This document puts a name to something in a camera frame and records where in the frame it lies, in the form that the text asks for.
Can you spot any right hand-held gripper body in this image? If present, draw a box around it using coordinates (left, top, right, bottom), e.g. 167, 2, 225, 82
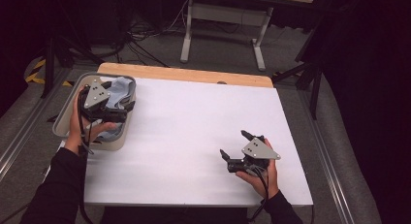
227, 135, 281, 177

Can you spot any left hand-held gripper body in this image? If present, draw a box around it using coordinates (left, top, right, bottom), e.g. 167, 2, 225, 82
78, 77, 129, 124

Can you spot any light blue tank top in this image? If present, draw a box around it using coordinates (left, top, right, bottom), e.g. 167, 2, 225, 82
96, 77, 135, 143

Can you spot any beige plastic basket grey rim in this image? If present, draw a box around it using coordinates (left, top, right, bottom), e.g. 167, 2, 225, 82
51, 72, 138, 152

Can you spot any person's right hand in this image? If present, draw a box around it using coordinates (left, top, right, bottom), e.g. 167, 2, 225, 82
236, 138, 279, 200

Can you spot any person's left hand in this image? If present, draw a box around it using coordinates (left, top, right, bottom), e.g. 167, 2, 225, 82
63, 84, 117, 155

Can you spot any white board table cover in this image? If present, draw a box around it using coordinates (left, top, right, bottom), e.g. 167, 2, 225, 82
42, 77, 314, 208

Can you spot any black tripod stand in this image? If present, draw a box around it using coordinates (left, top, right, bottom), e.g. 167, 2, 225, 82
40, 33, 106, 99
270, 19, 324, 121

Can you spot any yellow black hazard tape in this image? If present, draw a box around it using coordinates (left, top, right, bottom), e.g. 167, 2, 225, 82
24, 58, 74, 88

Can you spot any white-legged wooden desk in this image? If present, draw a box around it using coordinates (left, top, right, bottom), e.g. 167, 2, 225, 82
179, 0, 314, 73

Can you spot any right hand-held gripper black cable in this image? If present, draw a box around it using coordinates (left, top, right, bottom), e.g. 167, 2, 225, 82
246, 167, 270, 222

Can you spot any hand-held gripper black cable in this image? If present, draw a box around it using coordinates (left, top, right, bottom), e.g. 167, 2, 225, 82
246, 167, 270, 222
77, 87, 96, 224

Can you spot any left hand-held gripper black cable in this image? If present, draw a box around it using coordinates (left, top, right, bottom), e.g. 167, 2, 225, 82
77, 87, 96, 224

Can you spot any bundle of floor cables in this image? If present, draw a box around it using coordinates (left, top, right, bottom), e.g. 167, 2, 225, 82
103, 0, 192, 68

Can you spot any metal floor rail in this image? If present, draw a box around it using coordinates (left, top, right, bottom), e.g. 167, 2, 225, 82
299, 87, 357, 224
0, 67, 71, 181

